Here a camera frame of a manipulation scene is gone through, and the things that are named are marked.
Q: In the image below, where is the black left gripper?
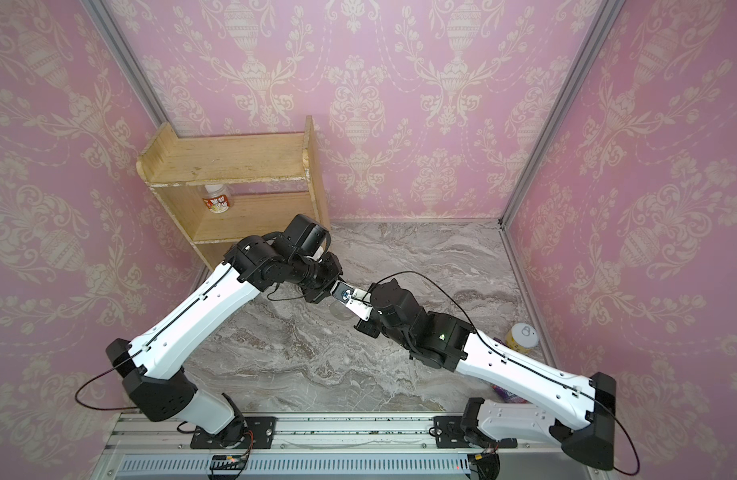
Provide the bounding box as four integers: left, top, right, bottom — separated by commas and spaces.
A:
288, 249, 350, 301

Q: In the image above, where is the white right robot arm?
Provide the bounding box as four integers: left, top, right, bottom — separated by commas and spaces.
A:
334, 280, 616, 471

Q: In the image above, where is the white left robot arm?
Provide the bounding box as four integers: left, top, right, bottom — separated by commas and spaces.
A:
106, 214, 342, 446

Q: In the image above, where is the small bottle red label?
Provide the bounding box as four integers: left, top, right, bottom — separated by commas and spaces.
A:
202, 184, 232, 214

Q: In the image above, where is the wooden two-tier shelf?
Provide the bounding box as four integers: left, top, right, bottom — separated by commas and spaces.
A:
136, 117, 330, 269

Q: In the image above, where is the purple candy bag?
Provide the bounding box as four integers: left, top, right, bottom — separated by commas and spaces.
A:
492, 385, 526, 404

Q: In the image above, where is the white round jar yellow base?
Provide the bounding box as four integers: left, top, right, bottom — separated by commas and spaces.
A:
505, 322, 539, 355

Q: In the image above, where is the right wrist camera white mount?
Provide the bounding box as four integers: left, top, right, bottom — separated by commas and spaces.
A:
330, 280, 372, 321

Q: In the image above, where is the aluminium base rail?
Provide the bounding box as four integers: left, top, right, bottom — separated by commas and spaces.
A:
92, 401, 613, 479

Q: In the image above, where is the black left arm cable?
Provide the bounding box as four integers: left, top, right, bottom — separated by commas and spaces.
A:
73, 359, 136, 413

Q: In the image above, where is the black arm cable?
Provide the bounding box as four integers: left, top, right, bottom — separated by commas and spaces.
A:
73, 359, 136, 413
367, 271, 642, 478

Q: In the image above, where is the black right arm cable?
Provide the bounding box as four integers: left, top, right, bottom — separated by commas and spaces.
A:
367, 271, 642, 478

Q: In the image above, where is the aluminium corner wall profile left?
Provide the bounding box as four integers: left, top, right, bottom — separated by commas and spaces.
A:
80, 0, 168, 127

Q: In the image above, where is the aluminium corner wall profile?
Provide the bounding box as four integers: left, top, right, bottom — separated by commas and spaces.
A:
80, 0, 168, 127
500, 0, 625, 231

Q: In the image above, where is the aluminium corner wall profile right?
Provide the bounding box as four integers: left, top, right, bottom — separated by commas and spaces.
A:
500, 0, 625, 231

